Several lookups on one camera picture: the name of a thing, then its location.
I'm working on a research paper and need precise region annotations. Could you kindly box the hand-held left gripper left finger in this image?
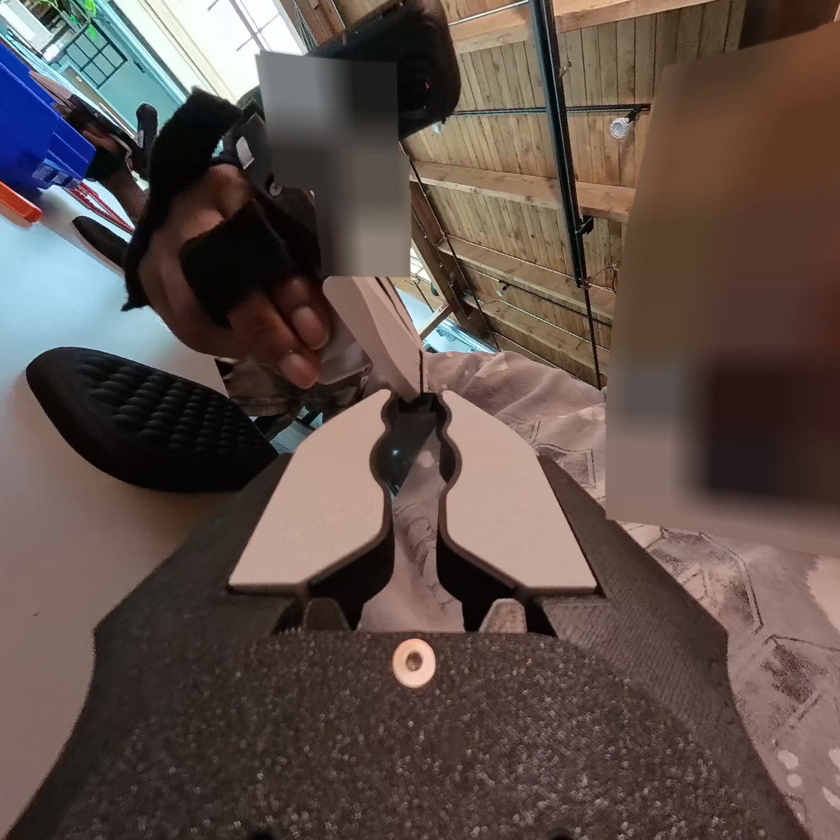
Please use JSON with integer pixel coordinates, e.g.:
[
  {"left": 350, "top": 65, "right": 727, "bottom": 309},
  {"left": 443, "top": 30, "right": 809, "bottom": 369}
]
[{"left": 227, "top": 388, "right": 395, "bottom": 598}]

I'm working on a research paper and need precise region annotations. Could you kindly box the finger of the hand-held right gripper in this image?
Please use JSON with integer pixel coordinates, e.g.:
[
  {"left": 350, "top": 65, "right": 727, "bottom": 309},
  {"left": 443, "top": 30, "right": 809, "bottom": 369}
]
[{"left": 322, "top": 273, "right": 425, "bottom": 401}]

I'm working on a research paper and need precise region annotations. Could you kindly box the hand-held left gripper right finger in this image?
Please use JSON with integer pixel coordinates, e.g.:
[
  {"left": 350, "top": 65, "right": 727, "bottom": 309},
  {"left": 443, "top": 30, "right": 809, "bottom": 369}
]
[{"left": 436, "top": 390, "right": 601, "bottom": 598}]

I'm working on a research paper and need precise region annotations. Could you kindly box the person's right hand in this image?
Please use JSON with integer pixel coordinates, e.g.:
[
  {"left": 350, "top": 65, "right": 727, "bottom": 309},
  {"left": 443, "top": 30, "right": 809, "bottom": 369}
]
[{"left": 125, "top": 90, "right": 340, "bottom": 391}]

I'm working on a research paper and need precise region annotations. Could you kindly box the black metal pole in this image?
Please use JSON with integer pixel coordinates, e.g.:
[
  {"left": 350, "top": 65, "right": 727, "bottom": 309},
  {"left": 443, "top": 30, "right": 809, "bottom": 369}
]
[{"left": 532, "top": 0, "right": 605, "bottom": 391}]

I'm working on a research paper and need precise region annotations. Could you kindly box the red object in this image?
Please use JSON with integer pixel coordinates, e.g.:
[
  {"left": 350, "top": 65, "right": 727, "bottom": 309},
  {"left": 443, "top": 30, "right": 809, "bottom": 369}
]
[{"left": 59, "top": 178, "right": 132, "bottom": 231}]

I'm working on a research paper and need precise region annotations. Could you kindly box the orange plastic part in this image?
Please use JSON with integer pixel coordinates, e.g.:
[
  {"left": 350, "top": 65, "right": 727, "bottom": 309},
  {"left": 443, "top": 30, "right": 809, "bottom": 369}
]
[{"left": 0, "top": 182, "right": 43, "bottom": 227}]

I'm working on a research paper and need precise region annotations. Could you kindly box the blue storage bin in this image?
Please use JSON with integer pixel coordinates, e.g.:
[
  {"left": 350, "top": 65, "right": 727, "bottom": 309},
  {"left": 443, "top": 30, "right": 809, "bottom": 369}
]
[{"left": 0, "top": 40, "right": 95, "bottom": 198}]

